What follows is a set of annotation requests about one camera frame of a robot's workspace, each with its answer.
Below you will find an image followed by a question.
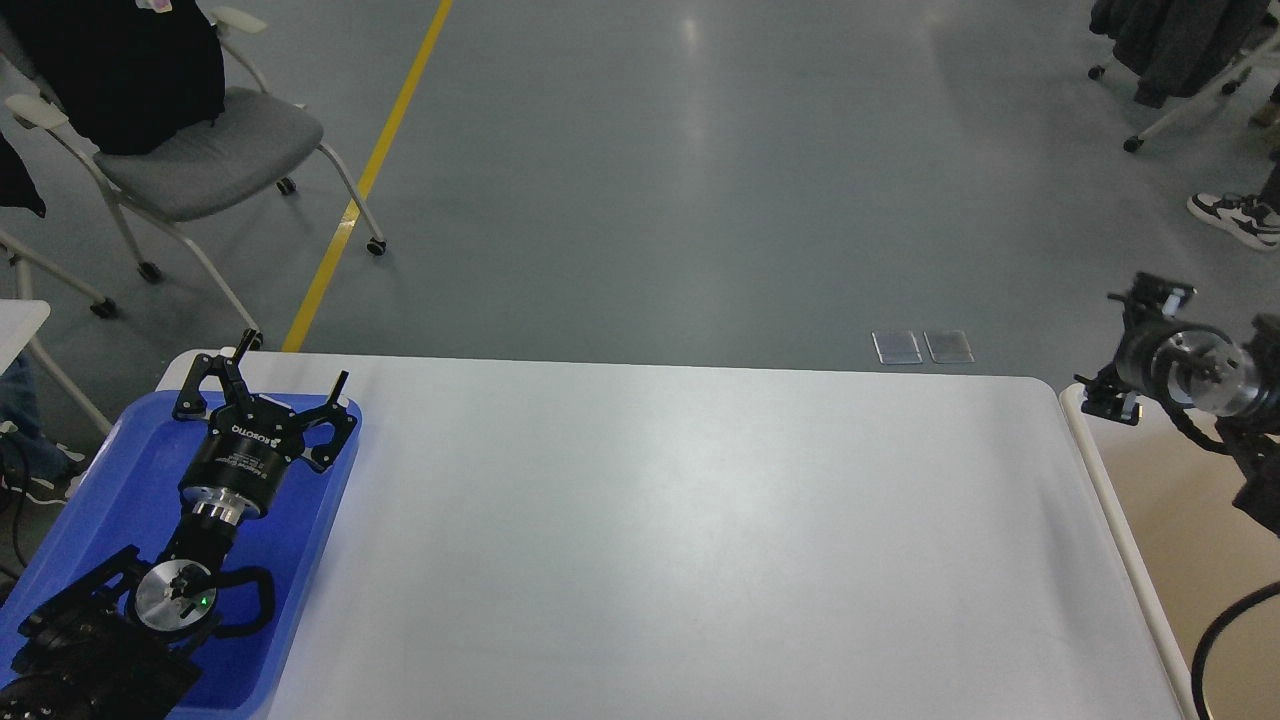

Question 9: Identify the black jacket on chair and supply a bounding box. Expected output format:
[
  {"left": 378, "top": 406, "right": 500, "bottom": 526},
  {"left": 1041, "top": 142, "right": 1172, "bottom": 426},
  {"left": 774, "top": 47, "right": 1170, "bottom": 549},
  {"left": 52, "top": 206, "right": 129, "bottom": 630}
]
[{"left": 3, "top": 1, "right": 227, "bottom": 155}]

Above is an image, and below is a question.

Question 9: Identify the far white chair frame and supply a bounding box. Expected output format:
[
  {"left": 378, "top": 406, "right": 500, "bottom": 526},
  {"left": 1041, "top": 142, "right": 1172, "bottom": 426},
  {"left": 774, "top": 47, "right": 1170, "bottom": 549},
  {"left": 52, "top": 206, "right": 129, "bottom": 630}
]
[{"left": 1123, "top": 26, "right": 1279, "bottom": 154}]

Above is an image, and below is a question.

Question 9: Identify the black cable at left edge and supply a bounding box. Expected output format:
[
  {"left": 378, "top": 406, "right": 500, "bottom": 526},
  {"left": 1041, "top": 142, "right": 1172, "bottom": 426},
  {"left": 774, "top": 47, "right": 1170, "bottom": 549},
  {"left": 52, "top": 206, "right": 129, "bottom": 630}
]
[{"left": 0, "top": 425, "right": 33, "bottom": 573}]

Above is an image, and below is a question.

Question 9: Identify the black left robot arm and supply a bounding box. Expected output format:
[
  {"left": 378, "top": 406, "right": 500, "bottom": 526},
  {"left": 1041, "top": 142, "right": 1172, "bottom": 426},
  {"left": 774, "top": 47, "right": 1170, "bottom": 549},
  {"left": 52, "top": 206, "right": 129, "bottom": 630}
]
[{"left": 3, "top": 332, "right": 361, "bottom": 719}]

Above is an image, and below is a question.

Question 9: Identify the dark jacket on far chair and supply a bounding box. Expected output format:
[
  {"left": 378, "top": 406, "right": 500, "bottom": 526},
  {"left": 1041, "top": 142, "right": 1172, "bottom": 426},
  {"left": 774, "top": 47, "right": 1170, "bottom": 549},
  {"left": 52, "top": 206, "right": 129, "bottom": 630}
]
[{"left": 1089, "top": 1, "right": 1271, "bottom": 109}]

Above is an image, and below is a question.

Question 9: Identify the white chair frame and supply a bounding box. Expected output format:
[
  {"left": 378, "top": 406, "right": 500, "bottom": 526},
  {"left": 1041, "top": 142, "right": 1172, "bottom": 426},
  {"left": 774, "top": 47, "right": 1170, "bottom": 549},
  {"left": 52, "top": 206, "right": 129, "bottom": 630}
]
[
  {"left": 1123, "top": 26, "right": 1279, "bottom": 154},
  {"left": 1, "top": 231, "right": 118, "bottom": 319}
]

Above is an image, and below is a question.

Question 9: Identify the person leg in jeans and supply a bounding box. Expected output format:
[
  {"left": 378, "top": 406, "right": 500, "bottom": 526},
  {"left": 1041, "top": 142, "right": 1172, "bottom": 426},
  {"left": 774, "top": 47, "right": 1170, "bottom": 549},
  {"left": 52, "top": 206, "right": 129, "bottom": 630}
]
[{"left": 1, "top": 354, "right": 88, "bottom": 506}]

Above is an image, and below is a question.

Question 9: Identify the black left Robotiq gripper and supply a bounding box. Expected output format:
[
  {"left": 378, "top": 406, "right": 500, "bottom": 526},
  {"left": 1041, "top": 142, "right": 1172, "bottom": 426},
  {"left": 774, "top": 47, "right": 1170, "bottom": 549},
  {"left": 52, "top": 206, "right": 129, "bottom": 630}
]
[{"left": 173, "top": 329, "right": 358, "bottom": 519}]

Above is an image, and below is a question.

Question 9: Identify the right clear floor plate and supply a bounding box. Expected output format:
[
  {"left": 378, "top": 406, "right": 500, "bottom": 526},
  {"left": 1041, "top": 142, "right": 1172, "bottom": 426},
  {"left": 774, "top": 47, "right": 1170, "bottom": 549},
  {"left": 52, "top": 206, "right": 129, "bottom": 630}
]
[{"left": 924, "top": 331, "right": 975, "bottom": 364}]

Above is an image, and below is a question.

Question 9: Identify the beige plastic bin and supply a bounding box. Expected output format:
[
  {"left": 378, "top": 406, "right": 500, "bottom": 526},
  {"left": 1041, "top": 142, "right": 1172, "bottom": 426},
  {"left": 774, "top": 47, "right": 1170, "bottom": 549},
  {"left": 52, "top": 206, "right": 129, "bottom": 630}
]
[{"left": 1060, "top": 384, "right": 1279, "bottom": 719}]

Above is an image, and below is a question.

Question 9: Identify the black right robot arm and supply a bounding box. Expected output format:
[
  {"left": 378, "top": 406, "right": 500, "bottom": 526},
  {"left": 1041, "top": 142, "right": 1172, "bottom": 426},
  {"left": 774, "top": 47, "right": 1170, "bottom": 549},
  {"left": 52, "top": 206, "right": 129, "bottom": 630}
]
[{"left": 1060, "top": 272, "right": 1279, "bottom": 719}]

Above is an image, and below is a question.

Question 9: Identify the grey chair with white frame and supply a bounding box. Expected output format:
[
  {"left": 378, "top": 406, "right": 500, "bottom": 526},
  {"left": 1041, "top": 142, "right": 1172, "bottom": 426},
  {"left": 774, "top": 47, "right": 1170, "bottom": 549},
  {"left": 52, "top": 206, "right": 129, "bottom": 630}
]
[{"left": 3, "top": 5, "right": 387, "bottom": 323}]

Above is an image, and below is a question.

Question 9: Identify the white side table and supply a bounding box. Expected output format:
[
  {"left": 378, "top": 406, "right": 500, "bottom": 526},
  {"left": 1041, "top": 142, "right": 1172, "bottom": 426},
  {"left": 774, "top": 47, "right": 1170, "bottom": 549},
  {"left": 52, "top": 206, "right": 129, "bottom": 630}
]
[{"left": 1, "top": 299, "right": 113, "bottom": 436}]

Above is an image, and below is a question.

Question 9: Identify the black and white sneaker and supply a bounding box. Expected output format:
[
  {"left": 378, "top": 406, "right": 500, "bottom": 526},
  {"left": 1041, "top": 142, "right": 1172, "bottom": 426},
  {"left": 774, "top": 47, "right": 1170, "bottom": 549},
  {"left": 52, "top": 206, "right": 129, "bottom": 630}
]
[{"left": 1187, "top": 193, "right": 1279, "bottom": 252}]

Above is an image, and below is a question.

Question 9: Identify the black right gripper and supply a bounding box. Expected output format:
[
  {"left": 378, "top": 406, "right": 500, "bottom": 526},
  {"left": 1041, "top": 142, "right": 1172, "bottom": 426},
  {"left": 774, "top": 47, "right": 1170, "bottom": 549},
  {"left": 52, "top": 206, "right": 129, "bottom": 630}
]
[{"left": 1074, "top": 272, "right": 1263, "bottom": 427}]

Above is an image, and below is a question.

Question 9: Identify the clear floor plate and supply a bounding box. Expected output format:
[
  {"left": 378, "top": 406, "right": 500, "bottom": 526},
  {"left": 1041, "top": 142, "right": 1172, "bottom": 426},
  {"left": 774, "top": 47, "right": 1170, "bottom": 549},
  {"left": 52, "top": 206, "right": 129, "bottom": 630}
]
[
  {"left": 872, "top": 331, "right": 924, "bottom": 366},
  {"left": 924, "top": 331, "right": 975, "bottom": 364}
]

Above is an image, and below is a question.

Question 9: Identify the left clear floor plate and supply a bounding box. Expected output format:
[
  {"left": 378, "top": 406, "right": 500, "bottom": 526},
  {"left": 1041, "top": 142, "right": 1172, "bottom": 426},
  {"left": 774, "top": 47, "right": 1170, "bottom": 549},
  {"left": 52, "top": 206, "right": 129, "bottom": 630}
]
[{"left": 872, "top": 331, "right": 924, "bottom": 366}]

